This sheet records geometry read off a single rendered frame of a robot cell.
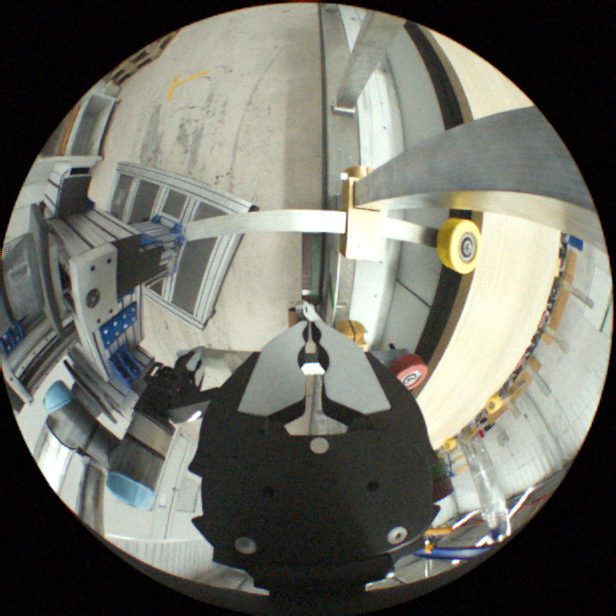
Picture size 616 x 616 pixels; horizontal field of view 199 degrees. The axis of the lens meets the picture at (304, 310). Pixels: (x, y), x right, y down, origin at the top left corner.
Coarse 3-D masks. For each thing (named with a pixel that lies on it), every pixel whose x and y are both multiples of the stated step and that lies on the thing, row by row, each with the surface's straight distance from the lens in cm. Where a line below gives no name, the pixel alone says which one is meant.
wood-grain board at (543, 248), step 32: (448, 64) 55; (480, 64) 76; (480, 96) 53; (512, 96) 84; (480, 224) 34; (512, 224) 44; (480, 256) 34; (512, 256) 46; (544, 256) 74; (480, 288) 37; (512, 288) 50; (544, 288) 85; (448, 320) 37; (480, 320) 42; (512, 320) 60; (448, 352) 39; (480, 352) 52; (512, 352) 81; (448, 384) 52; (480, 384) 74; (448, 416) 81
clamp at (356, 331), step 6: (342, 324) 31; (348, 324) 31; (354, 324) 31; (360, 324) 32; (342, 330) 29; (348, 330) 30; (354, 330) 30; (360, 330) 30; (366, 330) 32; (348, 336) 29; (354, 336) 30; (360, 336) 29; (366, 336) 32; (360, 342) 30
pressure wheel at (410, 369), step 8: (392, 344) 43; (400, 360) 35; (408, 360) 35; (416, 360) 35; (392, 368) 35; (400, 368) 34; (408, 368) 34; (416, 368) 35; (424, 368) 37; (400, 376) 34; (408, 376) 36; (416, 376) 38; (424, 376) 39; (408, 384) 39; (416, 384) 40
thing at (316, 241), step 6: (312, 240) 39; (318, 240) 39; (312, 246) 39; (318, 246) 40; (312, 252) 40; (318, 252) 40; (312, 258) 40; (318, 258) 40; (312, 264) 40; (318, 264) 40; (312, 270) 41; (318, 270) 41; (312, 276) 41; (318, 276) 41; (312, 282) 41; (318, 282) 41; (312, 288) 42; (318, 288) 42; (312, 294) 42; (312, 300) 43
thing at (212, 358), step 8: (208, 352) 39; (216, 352) 38; (224, 352) 38; (232, 352) 37; (240, 352) 37; (248, 352) 36; (376, 352) 38; (384, 352) 38; (392, 352) 39; (400, 352) 40; (408, 352) 40; (208, 360) 38; (216, 360) 37; (312, 360) 33; (384, 360) 37; (392, 360) 38; (216, 368) 39; (224, 368) 38; (304, 368) 34; (312, 368) 34; (320, 368) 34
